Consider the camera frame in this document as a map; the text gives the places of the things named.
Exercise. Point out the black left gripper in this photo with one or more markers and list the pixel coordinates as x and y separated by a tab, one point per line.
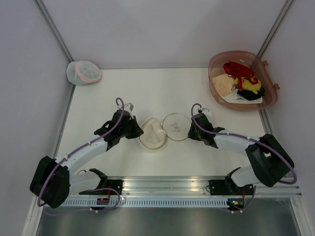
137	131

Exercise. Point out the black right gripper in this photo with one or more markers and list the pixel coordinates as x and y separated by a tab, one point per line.
191	133

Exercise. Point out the beige round mesh laundry bag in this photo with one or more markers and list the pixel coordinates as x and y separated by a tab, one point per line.
157	132

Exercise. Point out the red bra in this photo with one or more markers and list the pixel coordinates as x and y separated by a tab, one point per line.
236	70

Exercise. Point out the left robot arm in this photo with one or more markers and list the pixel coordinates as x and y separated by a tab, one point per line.
55	178

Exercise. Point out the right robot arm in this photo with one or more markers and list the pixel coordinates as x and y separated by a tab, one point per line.
269	162

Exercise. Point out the beige bra in basket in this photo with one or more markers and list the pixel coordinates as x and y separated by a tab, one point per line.
224	84

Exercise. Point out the white pink-trimmed mesh laundry bag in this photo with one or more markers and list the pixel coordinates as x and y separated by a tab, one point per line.
83	72

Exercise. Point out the white garment in basket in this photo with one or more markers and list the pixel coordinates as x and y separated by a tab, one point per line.
234	98

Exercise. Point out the black garment in basket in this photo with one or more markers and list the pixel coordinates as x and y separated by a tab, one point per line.
250	95

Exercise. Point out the translucent pink plastic basket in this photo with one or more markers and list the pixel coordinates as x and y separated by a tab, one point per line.
250	60

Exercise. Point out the yellow garment in basket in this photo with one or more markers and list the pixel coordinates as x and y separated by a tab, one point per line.
251	84

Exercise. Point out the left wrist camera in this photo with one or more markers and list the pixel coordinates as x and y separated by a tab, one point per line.
129	108

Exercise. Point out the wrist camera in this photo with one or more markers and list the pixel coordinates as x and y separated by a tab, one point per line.
206	111
129	108

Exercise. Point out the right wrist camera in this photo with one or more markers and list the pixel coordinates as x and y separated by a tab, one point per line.
206	111

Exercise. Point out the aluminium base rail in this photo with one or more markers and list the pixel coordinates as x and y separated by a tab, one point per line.
138	187

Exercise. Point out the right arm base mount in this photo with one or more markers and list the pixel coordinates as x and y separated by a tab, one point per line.
226	187

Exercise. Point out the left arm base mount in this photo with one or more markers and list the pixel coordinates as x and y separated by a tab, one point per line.
104	182

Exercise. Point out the white slotted cable duct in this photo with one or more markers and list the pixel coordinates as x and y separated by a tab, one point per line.
145	202

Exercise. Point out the left aluminium frame post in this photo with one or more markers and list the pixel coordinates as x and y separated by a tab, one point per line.
53	28

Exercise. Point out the aluminium frame post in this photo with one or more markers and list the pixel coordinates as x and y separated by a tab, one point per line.
288	4
53	28

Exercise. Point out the right aluminium frame post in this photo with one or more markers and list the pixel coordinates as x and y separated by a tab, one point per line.
288	4

